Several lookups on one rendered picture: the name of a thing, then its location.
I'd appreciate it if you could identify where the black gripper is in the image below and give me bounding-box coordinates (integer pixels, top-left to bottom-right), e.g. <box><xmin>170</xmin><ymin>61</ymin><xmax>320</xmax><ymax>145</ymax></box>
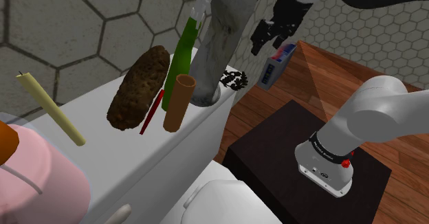
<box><xmin>250</xmin><ymin>0</ymin><xmax>314</xmax><ymax>56</ymax></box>

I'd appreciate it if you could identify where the grey blue tissue box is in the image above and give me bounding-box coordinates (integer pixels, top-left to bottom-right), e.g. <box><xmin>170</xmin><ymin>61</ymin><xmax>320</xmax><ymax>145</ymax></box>
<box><xmin>257</xmin><ymin>43</ymin><xmax>298</xmax><ymax>91</ymax></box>

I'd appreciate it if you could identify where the grey marbled vase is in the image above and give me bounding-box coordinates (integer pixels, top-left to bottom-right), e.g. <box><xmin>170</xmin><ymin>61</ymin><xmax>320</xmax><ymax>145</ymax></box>
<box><xmin>188</xmin><ymin>0</ymin><xmax>266</xmax><ymax>108</ymax></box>

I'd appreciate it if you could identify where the black bead cluster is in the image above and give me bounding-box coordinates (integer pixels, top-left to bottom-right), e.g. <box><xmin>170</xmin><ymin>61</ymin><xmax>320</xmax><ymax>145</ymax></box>
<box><xmin>219</xmin><ymin>70</ymin><xmax>249</xmax><ymax>91</ymax></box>

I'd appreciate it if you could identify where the green spray bottle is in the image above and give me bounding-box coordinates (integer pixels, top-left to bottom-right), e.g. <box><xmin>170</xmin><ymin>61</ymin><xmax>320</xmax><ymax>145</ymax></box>
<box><xmin>161</xmin><ymin>0</ymin><xmax>212</xmax><ymax>112</ymax></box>

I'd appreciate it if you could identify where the brown cardboard tube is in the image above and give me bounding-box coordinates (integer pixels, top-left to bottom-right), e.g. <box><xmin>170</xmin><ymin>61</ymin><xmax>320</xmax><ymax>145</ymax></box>
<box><xmin>162</xmin><ymin>74</ymin><xmax>197</xmax><ymax>133</ymax></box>

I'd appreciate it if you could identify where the dark robot stand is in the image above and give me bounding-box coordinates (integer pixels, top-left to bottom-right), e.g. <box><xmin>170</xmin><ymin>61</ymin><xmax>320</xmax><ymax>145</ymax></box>
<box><xmin>221</xmin><ymin>99</ymin><xmax>393</xmax><ymax>224</ymax></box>

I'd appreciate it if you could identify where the red pencil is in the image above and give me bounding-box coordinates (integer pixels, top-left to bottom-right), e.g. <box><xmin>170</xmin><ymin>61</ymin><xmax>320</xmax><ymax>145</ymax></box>
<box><xmin>139</xmin><ymin>89</ymin><xmax>165</xmax><ymax>135</ymax></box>

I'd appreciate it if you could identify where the brown sponge loaf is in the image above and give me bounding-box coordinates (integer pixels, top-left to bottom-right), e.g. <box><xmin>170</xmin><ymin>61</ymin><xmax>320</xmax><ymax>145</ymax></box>
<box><xmin>106</xmin><ymin>45</ymin><xmax>171</xmax><ymax>131</ymax></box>

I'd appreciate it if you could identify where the white toilet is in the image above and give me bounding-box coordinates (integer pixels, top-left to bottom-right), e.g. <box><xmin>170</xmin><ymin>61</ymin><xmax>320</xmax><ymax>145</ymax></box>
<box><xmin>0</xmin><ymin>46</ymin><xmax>284</xmax><ymax>224</ymax></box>

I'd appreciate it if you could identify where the pale yellow candle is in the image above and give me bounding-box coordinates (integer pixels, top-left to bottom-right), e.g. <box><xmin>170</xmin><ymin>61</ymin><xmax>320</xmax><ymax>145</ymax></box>
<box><xmin>16</xmin><ymin>71</ymin><xmax>87</xmax><ymax>147</ymax></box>

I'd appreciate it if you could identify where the pink soap dispenser bottle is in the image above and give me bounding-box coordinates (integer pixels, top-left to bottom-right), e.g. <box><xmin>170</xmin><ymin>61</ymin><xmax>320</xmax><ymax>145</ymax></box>
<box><xmin>0</xmin><ymin>120</ymin><xmax>91</xmax><ymax>224</ymax></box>

